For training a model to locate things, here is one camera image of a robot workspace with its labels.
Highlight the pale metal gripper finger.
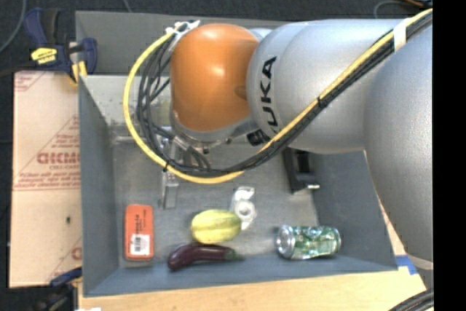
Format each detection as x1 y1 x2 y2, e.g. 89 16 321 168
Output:
161 170 180 210

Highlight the orange flat box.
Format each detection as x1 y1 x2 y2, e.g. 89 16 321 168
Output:
123 203 155 263

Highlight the yellow-green toy squash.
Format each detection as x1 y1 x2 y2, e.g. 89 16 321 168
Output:
190 208 242 245

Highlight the purple toy eggplant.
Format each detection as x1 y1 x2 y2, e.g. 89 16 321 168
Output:
167 243 245 272

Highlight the grey metal bin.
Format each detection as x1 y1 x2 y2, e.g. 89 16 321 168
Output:
74 10 400 298

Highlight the brown cardboard board red print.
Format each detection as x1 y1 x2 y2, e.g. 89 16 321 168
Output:
8 70 83 289

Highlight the crushed green drink can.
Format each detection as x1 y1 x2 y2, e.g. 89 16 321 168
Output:
275 224 342 261

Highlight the black cylinder on white bracket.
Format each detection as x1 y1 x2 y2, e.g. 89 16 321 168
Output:
283 148 321 194

